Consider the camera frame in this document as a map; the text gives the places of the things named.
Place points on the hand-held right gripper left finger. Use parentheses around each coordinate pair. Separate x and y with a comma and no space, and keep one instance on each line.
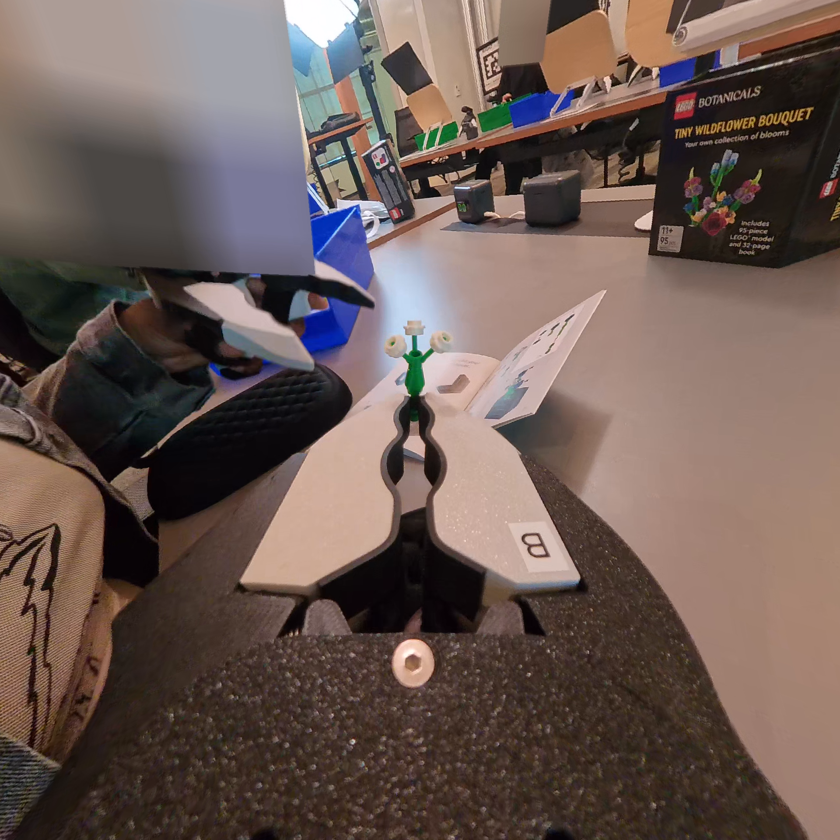
(328,499)

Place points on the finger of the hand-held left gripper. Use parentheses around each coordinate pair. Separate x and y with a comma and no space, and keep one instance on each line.
(262,338)
(341,285)

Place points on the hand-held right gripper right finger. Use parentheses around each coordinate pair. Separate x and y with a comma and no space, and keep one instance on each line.
(485,505)

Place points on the green lego flower stem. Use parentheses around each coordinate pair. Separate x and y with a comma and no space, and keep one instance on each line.
(413,374)

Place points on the person's left forearm denim sleeve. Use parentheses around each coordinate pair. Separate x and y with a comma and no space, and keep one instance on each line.
(118,407)

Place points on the lego instruction booklet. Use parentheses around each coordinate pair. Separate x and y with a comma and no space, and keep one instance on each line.
(544,354)

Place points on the person's left hand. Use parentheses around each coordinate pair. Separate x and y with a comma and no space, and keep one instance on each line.
(164,334)

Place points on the large blue plastic bin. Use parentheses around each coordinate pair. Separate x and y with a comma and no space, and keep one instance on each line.
(341,249)

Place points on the black padded wrist rest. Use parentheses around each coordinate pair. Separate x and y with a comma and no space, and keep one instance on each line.
(249,433)

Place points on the small black product box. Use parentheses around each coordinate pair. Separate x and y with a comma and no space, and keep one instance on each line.
(387,184)

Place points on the grey power station green display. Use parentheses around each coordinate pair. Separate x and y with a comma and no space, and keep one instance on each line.
(474,200)

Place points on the green storage bin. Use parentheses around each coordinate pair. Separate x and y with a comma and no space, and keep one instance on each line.
(436,136)
(495,118)

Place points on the black light stand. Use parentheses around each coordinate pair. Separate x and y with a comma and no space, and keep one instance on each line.
(374,92)

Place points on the upturned wooden chair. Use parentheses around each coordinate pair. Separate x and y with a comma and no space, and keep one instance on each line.
(577,52)
(426,108)
(646,33)

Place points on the dark grey power station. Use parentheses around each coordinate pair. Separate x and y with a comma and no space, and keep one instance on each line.
(551,200)

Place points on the black studio light panel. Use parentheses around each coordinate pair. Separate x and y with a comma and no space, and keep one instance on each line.
(344,52)

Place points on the blue storage bin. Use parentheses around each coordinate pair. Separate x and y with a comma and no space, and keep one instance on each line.
(676,72)
(538,110)

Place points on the black and white marker tag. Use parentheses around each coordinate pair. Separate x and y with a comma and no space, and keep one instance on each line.
(489,65)

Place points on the black desk mat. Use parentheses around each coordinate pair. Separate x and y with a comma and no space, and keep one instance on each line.
(610,220)

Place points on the person's torso in printed shirt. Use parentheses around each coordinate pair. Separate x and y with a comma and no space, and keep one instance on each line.
(46,558)

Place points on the long wooden table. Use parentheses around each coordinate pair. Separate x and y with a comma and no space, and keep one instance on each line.
(590,111)

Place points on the white stand base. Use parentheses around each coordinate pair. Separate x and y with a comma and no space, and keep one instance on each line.
(644,223)

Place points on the black printed cardboard box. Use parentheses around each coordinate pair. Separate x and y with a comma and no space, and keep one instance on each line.
(722,197)

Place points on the white metal tube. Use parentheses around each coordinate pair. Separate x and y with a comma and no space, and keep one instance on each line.
(754,23)

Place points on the orange frame desk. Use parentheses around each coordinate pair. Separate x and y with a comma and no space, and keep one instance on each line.
(338,128)

